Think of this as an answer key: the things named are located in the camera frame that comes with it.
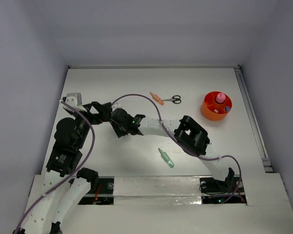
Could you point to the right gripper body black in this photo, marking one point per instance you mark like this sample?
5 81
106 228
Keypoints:
120 129

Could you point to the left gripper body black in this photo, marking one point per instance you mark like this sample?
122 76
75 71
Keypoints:
98 118

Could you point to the orange highlighter pen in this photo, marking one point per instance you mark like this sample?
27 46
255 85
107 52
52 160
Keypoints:
157 98

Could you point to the black handled scissors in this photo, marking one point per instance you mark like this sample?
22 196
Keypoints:
176 99

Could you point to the clear bottle blue cap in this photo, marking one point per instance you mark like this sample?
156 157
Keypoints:
227 108

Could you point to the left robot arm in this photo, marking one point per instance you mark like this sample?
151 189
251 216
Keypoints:
66 180

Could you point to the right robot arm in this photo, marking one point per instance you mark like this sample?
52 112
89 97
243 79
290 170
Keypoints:
189 135

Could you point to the green highlighter pen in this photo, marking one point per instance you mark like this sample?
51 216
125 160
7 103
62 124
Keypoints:
166 158

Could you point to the silver taped front panel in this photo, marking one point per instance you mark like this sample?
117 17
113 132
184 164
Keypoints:
156 190

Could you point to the orange round organizer container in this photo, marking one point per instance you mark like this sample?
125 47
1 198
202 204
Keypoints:
209 105

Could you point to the pink capped glue bottle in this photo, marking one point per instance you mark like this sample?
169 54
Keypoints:
220 98

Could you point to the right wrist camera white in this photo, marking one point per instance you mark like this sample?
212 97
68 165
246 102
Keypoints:
116 106

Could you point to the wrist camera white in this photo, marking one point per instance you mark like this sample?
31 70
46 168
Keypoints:
73 100
116 106

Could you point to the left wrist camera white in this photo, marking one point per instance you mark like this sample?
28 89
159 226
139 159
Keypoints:
73 100

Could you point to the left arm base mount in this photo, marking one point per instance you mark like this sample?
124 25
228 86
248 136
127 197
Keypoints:
102 195

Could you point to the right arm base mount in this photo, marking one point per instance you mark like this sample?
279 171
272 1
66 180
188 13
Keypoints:
229 191

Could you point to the aluminium rail right edge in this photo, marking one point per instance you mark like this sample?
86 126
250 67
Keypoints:
253 121

